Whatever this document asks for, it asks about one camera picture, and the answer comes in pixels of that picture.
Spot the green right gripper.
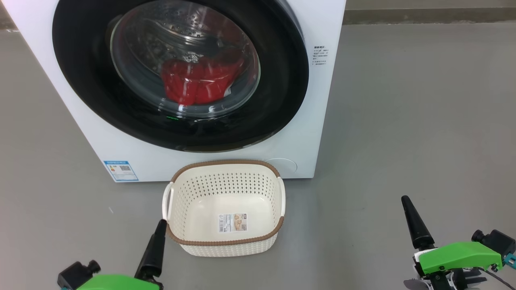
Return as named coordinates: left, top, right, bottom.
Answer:
left=401, top=196, right=504, bottom=290

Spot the black text instruction sticker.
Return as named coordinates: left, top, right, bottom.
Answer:
left=313, top=45, right=329, bottom=66

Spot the cream perforated basket brown rim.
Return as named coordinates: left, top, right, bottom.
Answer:
left=162, top=159, right=286, bottom=257

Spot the red garment with white trim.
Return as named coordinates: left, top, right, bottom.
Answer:
left=160, top=56, right=246, bottom=106

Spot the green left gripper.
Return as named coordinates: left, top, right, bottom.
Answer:
left=77, top=219, right=167, bottom=290

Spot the round white filter cover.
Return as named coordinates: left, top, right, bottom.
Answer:
left=264, top=158, right=298, bottom=176

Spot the blue energy label sticker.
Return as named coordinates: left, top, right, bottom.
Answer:
left=103, top=160, right=139, bottom=182

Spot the perforated steel washer drum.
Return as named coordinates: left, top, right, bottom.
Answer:
left=111, top=0, right=260, bottom=117

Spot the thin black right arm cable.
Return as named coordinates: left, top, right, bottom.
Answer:
left=484, top=268, right=516, bottom=290

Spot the product label sticker with barcode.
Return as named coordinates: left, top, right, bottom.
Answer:
left=218, top=213, right=248, bottom=233

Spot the white front-load washing machine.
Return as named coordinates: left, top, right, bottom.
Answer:
left=2, top=0, right=346, bottom=182

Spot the washing machine door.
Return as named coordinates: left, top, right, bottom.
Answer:
left=52, top=0, right=310, bottom=153

